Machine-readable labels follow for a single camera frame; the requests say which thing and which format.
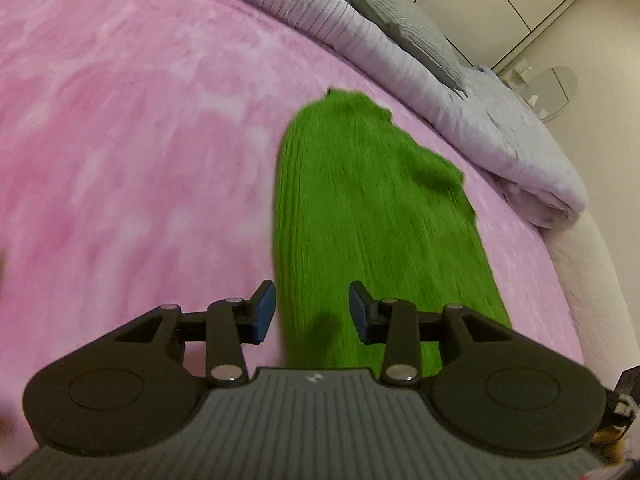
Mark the round glass side table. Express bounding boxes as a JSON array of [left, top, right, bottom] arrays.
[[509, 57, 579, 123]]

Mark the cream padded bed frame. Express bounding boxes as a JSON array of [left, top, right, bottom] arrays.
[[542, 209, 640, 378]]

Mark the cream wardrobe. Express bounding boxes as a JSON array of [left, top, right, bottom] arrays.
[[345, 0, 608, 73]]

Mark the pink floral blanket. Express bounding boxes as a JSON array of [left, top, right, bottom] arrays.
[[0, 0, 587, 443]]

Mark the lilac ribbed duvet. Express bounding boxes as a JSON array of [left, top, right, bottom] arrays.
[[167, 0, 589, 231]]

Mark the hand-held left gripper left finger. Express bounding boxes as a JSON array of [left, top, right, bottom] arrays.
[[107, 281, 277, 387]]

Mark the grey ribbed pillow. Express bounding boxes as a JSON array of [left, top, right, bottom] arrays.
[[335, 0, 469, 97]]

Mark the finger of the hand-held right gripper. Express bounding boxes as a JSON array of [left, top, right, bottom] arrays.
[[606, 367, 640, 432]]

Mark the green knitted sweater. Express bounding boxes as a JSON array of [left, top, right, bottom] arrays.
[[272, 87, 513, 376]]

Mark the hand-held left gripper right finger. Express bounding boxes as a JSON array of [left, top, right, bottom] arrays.
[[348, 280, 517, 387]]

